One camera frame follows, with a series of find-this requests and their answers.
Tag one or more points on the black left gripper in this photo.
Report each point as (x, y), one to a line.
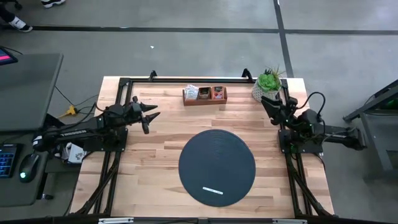
(136, 113)

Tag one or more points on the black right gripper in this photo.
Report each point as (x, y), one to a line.
(287, 109)

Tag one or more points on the white orange tea sachet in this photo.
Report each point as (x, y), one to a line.
(191, 92)

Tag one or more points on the orange peach tea packet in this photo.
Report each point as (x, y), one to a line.
(218, 92)

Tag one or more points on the tan vanilla tea packet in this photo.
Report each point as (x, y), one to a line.
(204, 92)

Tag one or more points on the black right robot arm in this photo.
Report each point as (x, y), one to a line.
(329, 133)

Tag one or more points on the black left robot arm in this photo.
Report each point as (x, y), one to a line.
(81, 132)

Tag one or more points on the succulent in white patterned pot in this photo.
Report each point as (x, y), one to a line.
(265, 85)

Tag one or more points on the brown wooden compartment tray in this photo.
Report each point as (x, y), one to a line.
(205, 102)

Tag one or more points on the round navy woven placemat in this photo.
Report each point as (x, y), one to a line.
(217, 161)

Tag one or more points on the white printed box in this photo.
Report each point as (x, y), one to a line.
(76, 155)

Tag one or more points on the white paper label strip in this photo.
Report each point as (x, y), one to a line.
(213, 190)

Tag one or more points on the black metal cart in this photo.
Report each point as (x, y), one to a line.
(373, 141)

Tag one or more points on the large grey desk top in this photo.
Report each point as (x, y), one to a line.
(28, 93)

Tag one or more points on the black computer mouse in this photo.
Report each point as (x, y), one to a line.
(28, 168)

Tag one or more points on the person's foot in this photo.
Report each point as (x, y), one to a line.
(53, 2)
(20, 24)

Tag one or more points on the black backlit keyboard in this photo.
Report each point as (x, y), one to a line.
(7, 160)

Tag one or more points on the grey keyboard shelf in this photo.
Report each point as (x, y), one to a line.
(18, 193)

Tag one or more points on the tablet with pink screen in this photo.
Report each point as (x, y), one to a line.
(6, 57)

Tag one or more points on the black frame hook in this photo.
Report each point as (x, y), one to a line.
(247, 74)
(152, 75)

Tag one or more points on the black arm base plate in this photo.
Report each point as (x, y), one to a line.
(314, 148)
(119, 146)

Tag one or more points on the silver metal bracket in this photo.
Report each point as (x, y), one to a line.
(115, 220)
(289, 221)

